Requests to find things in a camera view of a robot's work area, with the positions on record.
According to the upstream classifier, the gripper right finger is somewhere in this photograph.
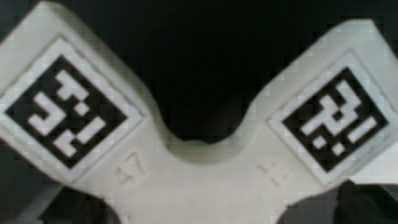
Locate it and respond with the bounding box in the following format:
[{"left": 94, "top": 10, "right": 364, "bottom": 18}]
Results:
[{"left": 277, "top": 181, "right": 398, "bottom": 224}]

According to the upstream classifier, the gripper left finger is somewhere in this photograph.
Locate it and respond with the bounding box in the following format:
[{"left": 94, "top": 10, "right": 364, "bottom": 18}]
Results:
[{"left": 11, "top": 184, "right": 121, "bottom": 224}]

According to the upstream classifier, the white cross-shaped table base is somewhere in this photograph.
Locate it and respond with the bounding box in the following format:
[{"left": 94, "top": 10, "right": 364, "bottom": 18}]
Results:
[{"left": 0, "top": 1, "right": 398, "bottom": 224}]

